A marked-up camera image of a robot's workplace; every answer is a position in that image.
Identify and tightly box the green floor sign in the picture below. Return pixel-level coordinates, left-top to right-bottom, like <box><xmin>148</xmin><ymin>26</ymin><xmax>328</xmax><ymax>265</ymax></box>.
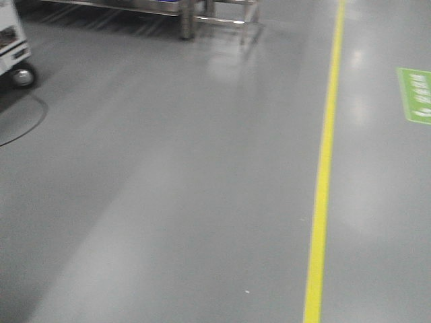
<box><xmin>397</xmin><ymin>67</ymin><xmax>430</xmax><ymax>125</ymax></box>

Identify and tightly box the white wheeled cart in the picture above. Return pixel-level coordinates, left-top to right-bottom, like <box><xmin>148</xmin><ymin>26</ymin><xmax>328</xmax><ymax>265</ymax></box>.
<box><xmin>1</xmin><ymin>1</ymin><xmax>38</xmax><ymax>89</ymax></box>

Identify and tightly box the stainless steel table frame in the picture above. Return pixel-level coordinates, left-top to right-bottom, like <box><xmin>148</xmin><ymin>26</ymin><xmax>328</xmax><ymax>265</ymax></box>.
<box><xmin>60</xmin><ymin>0</ymin><xmax>260</xmax><ymax>44</ymax></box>

